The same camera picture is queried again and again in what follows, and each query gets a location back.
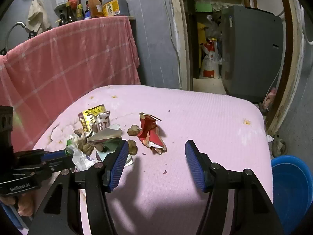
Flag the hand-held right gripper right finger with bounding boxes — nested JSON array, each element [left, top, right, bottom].
[[184, 139, 285, 235]]

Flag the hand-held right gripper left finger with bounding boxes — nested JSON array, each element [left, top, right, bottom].
[[28, 139, 130, 235]]

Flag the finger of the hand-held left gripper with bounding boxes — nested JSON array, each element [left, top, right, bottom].
[[43, 163, 76, 177], [40, 150, 74, 164]]

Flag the white green wrapper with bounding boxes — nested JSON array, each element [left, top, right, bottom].
[[65, 139, 98, 172]]

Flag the person's left forearm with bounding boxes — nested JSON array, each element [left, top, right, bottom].
[[1, 204, 25, 228]]

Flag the person's left hand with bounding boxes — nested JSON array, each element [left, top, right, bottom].
[[0, 191, 35, 217]]

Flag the white teal packaging piece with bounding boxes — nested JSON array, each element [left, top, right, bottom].
[[96, 141, 134, 168]]

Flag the brown peel piece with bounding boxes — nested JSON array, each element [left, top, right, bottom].
[[127, 139, 138, 155]]

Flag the pale onion skins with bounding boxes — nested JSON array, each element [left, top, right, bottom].
[[50, 122, 81, 145]]

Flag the pile of brown peels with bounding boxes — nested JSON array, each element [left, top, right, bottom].
[[73, 128, 103, 156]]

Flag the white grey folded wrapper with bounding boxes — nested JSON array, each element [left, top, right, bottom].
[[87, 124, 123, 142]]

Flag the red snack wrapper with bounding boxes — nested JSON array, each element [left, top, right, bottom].
[[137, 113, 168, 155]]

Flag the yellow snack wrapper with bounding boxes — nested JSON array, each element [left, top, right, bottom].
[[78, 104, 106, 133]]

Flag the pink plaid cloth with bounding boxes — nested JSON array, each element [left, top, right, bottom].
[[0, 15, 142, 152]]

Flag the blue plastic bucket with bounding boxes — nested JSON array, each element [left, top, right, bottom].
[[271, 155, 313, 229]]

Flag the white red sack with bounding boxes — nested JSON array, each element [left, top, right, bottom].
[[199, 39, 223, 79]]

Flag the grey cabinet box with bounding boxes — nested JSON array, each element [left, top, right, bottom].
[[219, 5, 285, 103]]

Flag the yellow bag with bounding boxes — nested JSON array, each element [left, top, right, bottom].
[[198, 22, 207, 44]]

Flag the metal faucet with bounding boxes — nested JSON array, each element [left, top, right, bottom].
[[5, 22, 26, 51]]

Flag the clear plastic bag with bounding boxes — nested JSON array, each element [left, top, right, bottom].
[[207, 15, 222, 40]]

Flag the beige hanging cloth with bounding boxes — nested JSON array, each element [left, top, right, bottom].
[[26, 0, 52, 33]]

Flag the green box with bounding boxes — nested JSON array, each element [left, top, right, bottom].
[[195, 2, 213, 12]]

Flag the large oil jug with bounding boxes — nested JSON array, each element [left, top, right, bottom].
[[101, 0, 130, 17]]

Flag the white wall cable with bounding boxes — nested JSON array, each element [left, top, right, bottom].
[[168, 0, 183, 89]]

